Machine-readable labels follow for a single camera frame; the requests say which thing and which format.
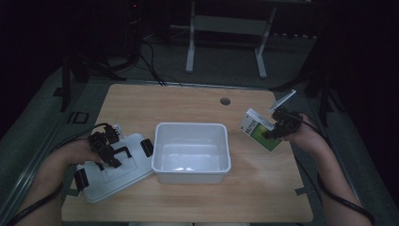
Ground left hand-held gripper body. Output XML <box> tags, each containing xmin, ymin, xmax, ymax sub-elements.
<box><xmin>88</xmin><ymin>122</ymin><xmax>125</xmax><ymax>158</ymax></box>

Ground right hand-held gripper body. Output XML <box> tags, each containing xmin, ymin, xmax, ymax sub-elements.
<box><xmin>266</xmin><ymin>89</ymin><xmax>303</xmax><ymax>139</ymax></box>

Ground green and white carton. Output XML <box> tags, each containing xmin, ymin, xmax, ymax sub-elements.
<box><xmin>239</xmin><ymin>107</ymin><xmax>283</xmax><ymax>153</ymax></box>

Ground white lid with black handle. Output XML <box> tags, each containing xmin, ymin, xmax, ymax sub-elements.
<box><xmin>73</xmin><ymin>132</ymin><xmax>155</xmax><ymax>204</ymax></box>

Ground white storage box base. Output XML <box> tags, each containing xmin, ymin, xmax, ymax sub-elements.
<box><xmin>151</xmin><ymin>121</ymin><xmax>232</xmax><ymax>186</ymax></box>

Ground person's right hand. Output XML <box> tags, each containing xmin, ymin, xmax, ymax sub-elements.
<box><xmin>283</xmin><ymin>114</ymin><xmax>327</xmax><ymax>155</ymax></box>

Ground person's left hand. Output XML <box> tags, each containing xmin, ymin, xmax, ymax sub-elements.
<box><xmin>51</xmin><ymin>139</ymin><xmax>104</xmax><ymax>172</ymax></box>

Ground black stand with legs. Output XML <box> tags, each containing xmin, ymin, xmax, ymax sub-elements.
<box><xmin>268</xmin><ymin>31</ymin><xmax>346</xmax><ymax>128</ymax></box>
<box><xmin>52</xmin><ymin>51</ymin><xmax>128</xmax><ymax>113</ymax></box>

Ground dark tape piece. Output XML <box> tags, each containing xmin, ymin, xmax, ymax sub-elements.
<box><xmin>294</xmin><ymin>186</ymin><xmax>311</xmax><ymax>197</ymax></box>

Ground white metal stand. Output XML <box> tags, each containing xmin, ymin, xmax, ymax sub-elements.
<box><xmin>184</xmin><ymin>0</ymin><xmax>278</xmax><ymax>80</ymax></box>

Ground dark equipment with red light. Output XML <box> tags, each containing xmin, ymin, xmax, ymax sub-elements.
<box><xmin>124</xmin><ymin>0</ymin><xmax>143</xmax><ymax>65</ymax></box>

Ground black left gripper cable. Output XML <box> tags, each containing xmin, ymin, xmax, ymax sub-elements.
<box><xmin>6</xmin><ymin>122</ymin><xmax>109</xmax><ymax>226</ymax></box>

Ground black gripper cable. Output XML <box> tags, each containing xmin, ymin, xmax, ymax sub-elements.
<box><xmin>6</xmin><ymin>122</ymin><xmax>109</xmax><ymax>226</ymax></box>
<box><xmin>293</xmin><ymin>113</ymin><xmax>376</xmax><ymax>226</ymax></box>

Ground black floor cables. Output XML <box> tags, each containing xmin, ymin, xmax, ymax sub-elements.
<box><xmin>137</xmin><ymin>40</ymin><xmax>184</xmax><ymax>88</ymax></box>

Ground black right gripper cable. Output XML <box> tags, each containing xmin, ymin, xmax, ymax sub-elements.
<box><xmin>293</xmin><ymin>113</ymin><xmax>376</xmax><ymax>226</ymax></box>

